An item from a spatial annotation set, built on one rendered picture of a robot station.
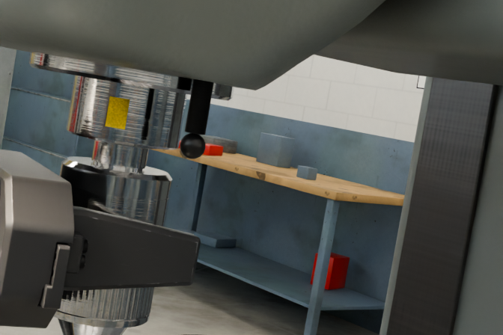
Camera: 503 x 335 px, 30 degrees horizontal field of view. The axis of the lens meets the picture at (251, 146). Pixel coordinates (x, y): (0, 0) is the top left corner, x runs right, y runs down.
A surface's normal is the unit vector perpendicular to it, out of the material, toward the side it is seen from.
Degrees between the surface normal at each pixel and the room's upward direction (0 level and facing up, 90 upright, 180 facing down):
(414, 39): 135
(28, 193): 45
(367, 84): 90
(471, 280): 90
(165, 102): 90
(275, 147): 90
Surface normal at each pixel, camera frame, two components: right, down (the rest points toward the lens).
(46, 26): -0.25, 0.73
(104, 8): 0.04, 0.69
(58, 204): 0.43, -0.61
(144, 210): 0.65, 0.15
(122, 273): 0.43, 0.12
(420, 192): -0.76, -0.10
